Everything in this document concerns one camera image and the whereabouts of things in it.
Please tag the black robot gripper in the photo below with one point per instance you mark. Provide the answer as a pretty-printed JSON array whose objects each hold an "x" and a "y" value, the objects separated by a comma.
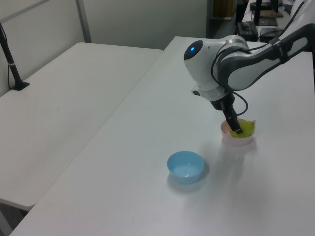
[{"x": 219, "y": 98}]

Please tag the green pear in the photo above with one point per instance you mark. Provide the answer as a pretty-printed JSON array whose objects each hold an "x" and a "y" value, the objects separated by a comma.
[{"x": 247, "y": 129}]

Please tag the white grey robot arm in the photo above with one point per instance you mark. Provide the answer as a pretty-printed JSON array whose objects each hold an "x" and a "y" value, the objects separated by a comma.
[{"x": 204, "y": 66}]

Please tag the pink plastic bowl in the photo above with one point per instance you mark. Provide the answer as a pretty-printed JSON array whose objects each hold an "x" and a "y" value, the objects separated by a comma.
[{"x": 236, "y": 142}]

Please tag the blue plastic bowl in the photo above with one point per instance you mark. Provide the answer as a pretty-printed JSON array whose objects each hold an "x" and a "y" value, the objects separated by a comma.
[{"x": 185, "y": 169}]

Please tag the black box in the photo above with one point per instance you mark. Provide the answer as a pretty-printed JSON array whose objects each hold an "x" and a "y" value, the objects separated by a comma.
[{"x": 246, "y": 30}]

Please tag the flat black device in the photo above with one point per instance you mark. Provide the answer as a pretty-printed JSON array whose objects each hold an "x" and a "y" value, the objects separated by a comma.
[{"x": 270, "y": 33}]

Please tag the black monitor stand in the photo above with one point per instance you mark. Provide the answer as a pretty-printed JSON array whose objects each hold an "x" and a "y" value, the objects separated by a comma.
[{"x": 262, "y": 14}]

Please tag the yellow wooden cabinet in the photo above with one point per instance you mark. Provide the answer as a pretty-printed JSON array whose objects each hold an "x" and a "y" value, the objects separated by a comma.
[{"x": 222, "y": 8}]

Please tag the white side table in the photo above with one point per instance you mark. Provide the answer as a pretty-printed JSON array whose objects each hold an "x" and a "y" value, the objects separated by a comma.
[{"x": 61, "y": 110}]

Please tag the grey metal partition post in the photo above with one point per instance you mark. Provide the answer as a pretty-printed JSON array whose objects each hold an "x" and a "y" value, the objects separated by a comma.
[{"x": 85, "y": 20}]

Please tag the black camera pole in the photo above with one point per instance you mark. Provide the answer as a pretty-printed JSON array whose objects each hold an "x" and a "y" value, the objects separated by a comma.
[{"x": 12, "y": 68}]

